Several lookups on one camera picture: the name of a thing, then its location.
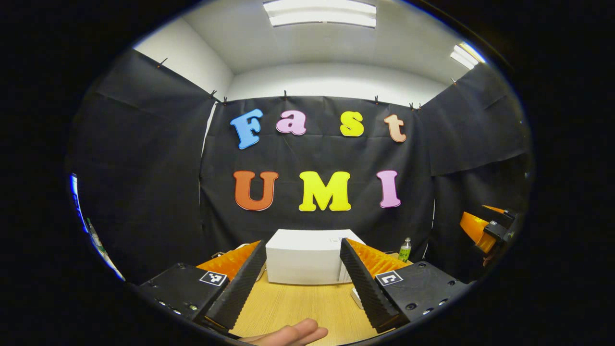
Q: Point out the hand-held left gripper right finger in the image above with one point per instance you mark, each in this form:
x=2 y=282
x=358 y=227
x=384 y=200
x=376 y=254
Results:
x=365 y=288

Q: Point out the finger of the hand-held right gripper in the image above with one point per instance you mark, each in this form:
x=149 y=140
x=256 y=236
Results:
x=494 y=209
x=475 y=228

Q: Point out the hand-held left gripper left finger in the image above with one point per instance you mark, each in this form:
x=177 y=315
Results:
x=238 y=288

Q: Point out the white microwave oven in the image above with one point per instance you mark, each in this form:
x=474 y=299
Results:
x=302 y=259

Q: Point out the white rectangular dish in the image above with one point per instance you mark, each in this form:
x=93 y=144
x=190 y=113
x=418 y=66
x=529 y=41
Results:
x=356 y=298

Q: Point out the green drink bottle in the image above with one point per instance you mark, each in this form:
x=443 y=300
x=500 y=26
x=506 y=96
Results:
x=404 y=252

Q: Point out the black backdrop cloth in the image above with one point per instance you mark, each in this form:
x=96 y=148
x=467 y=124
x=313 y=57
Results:
x=144 y=168

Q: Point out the small ceiling light panel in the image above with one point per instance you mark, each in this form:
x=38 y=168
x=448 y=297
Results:
x=467 y=55

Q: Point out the long ceiling light panel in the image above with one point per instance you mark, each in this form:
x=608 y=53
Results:
x=319 y=13

